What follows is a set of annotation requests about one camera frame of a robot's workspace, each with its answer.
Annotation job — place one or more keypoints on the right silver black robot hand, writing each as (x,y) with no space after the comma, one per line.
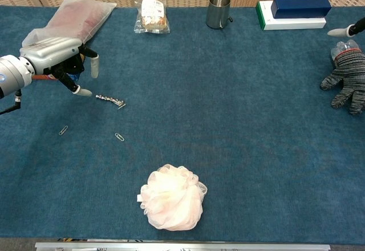
(342,31)

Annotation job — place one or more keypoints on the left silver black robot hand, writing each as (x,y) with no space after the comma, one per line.
(51,51)

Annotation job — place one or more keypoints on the crumpled clear plastic bottle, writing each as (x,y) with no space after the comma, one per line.
(343,47)

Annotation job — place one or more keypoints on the yellow blue snack box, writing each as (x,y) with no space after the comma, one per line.
(42,77)

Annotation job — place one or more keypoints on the translucent bag with pink contents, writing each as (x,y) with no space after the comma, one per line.
(77,17)

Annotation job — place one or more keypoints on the white green flat box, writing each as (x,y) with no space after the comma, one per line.
(293,24)

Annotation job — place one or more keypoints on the dark blue long box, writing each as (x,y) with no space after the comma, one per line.
(299,7)

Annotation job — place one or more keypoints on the clear wrapped bread pack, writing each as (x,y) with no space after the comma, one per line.
(152,17)

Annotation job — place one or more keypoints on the stainless steel mug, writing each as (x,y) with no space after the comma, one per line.
(216,12)

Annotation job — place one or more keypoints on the white mesh bath pouf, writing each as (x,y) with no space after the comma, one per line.
(171,199)

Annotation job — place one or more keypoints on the aluminium profile rail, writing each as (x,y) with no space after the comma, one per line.
(182,246)

